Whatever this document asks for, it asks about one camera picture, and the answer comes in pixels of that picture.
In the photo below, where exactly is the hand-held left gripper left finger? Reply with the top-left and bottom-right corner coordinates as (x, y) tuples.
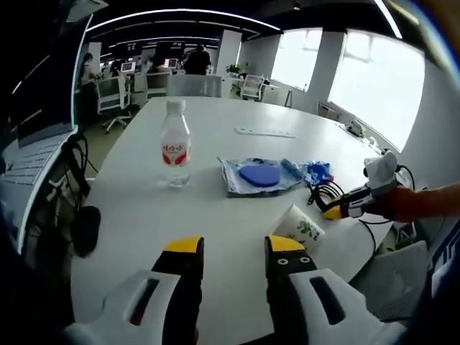
(63, 236), (205, 345)

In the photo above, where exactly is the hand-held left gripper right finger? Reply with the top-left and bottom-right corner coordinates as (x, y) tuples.
(264, 234), (408, 345)

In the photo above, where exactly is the blue wrapper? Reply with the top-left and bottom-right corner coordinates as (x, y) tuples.
(300, 160), (335, 186)

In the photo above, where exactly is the white paper cup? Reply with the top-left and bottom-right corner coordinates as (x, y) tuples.
(273, 203), (326, 252)

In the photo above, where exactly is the blue round pad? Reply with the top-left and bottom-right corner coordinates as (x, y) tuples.
(239, 164), (281, 189)

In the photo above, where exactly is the blue white plastic packet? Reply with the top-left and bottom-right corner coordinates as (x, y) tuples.
(218, 157), (305, 199)

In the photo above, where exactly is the clear plastic water bottle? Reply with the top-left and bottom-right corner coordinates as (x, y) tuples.
(160, 99), (193, 189)

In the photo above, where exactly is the person's right hand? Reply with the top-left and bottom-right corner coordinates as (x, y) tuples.
(373, 186), (429, 224)

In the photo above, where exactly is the small white device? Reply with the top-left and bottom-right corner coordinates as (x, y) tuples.
(346, 119), (366, 137)

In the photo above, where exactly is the grey mesh office chair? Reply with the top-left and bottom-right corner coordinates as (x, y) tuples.
(350, 240), (432, 321)

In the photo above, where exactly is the black computer mouse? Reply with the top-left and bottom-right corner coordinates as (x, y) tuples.
(73, 206), (102, 258)

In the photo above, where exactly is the white table socket panel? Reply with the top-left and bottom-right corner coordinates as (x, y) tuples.
(233, 126), (298, 139)

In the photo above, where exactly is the white table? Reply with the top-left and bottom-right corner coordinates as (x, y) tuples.
(70, 96), (396, 345)

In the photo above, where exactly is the white office chair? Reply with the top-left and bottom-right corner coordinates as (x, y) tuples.
(131, 71), (149, 105)
(96, 77), (132, 134)
(240, 74), (266, 102)

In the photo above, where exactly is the silver laptop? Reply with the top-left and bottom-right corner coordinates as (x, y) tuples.
(0, 14), (94, 231)

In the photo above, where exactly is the white ceiling unit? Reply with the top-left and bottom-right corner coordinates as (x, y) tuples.
(67, 0), (109, 22)

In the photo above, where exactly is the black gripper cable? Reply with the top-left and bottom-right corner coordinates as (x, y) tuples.
(357, 164), (416, 253)

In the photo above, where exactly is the black cable bundle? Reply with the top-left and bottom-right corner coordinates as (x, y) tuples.
(60, 134), (93, 210)

